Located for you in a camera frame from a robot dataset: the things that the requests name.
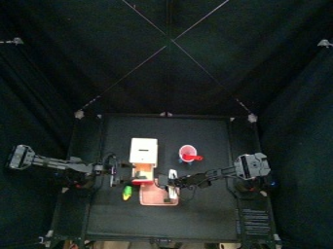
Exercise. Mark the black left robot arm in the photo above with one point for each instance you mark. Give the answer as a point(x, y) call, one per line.
point(53, 163)

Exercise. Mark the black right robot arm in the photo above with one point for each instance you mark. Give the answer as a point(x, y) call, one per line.
point(225, 171)

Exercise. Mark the pink square plate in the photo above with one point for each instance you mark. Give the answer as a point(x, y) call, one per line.
point(153, 196)

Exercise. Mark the red toy sushi piece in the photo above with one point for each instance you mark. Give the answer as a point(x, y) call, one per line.
point(144, 182)

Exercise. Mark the green yellow toy corn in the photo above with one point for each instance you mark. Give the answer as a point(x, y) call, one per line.
point(128, 193)

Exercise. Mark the orange toy block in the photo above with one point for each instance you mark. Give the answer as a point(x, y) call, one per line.
point(144, 171)

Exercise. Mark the white toy box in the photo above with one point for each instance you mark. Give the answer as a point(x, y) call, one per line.
point(144, 150)

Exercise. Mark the red toy cup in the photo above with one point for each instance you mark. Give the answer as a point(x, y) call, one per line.
point(188, 153)

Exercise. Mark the white printed label sticker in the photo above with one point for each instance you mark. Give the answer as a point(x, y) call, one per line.
point(256, 222)

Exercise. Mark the silver frame corner bracket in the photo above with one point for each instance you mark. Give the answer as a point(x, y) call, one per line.
point(166, 114)
point(324, 43)
point(17, 41)
point(252, 117)
point(79, 113)

